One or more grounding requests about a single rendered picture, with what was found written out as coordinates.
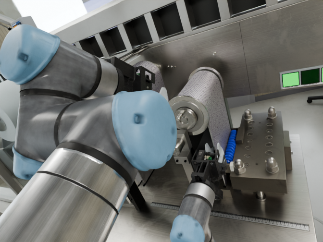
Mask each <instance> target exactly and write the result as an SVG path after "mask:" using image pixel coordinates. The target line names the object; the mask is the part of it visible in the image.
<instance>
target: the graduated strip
mask: <svg viewBox="0 0 323 242"><path fill-rule="evenodd" d="M150 206H153V207H160V208H166V209H172V210H179V208H180V206H177V205H171V204H164V203H157V202H151V204H150ZM210 216H215V217H221V218H229V219H235V220H241V221H247V222H253V223H260V224H266V225H272V226H278V227H284V228H290V229H296V230H304V231H310V227H309V224H303V223H296V222H290V221H283V220H276V219H269V218H261V217H254V216H247V215H240V214H234V213H227V212H220V211H213V210H212V211H211V214H210Z"/></svg>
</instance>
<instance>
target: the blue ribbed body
mask: <svg viewBox="0 0 323 242"><path fill-rule="evenodd" d="M236 135H237V131H236V130H232V131H231V132H230V136H229V140H228V143H227V148H226V151H225V158H226V161H227V163H228V164H230V162H233V158H234V154H235V149H236Z"/></svg>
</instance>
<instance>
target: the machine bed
mask: <svg viewBox="0 0 323 242"><path fill-rule="evenodd" d="M289 137H290V141H291V142H292V143H291V144H290V146H291V151H293V154H292V155H291V157H292V170H286V182H287V194H285V195H282V194H267V193H265V194H266V200H265V201H258V200H257V199H256V196H255V195H256V192H246V191H241V190H238V189H234V190H233V196H232V198H231V197H223V199H219V200H214V203H213V206H212V210H213V211H220V212H227V213H234V214H240V215H247V216H254V217H261V218H269V219H276V220H283V221H290V222H296V223H303V224H309V227H310V231H304V230H296V229H290V228H284V227H278V226H272V225H266V224H260V223H253V222H247V221H241V220H235V219H229V218H221V217H215V216H210V218H209V227H210V229H211V233H212V235H213V238H214V240H215V242H317V237H316V232H315V226H314V220H313V214H312V208H311V201H310V195H309V189H308V183H307V177H306V172H305V166H304V160H303V154H302V148H301V142H300V136H299V134H290V135H289ZM189 184H190V183H189V181H188V178H187V175H186V173H185V170H184V167H183V165H182V164H176V162H175V159H174V155H172V157H171V159H170V160H169V161H167V162H166V164H165V165H164V166H163V167H161V168H159V169H154V170H153V171H152V173H151V174H150V176H149V178H148V179H147V181H146V183H144V182H143V181H142V183H141V184H140V186H139V187H138V188H139V190H140V192H141V194H142V196H143V197H144V199H145V202H144V204H143V206H142V208H141V210H140V211H139V210H136V209H135V208H129V207H124V206H123V207H122V208H121V210H120V212H119V215H118V217H117V219H116V221H115V223H114V226H113V228H112V230H111V232H110V234H109V236H108V238H107V241H106V242H171V240H170V233H171V230H172V227H173V221H174V219H175V218H176V215H177V213H178V210H172V209H166V208H160V207H153V206H150V204H151V202H157V203H164V204H171V205H177V206H180V205H181V203H182V201H183V196H184V195H185V193H186V191H187V188H188V186H189ZM10 204H11V202H7V201H3V200H0V215H2V214H3V213H4V211H5V210H6V209H7V208H8V206H9V205H10Z"/></svg>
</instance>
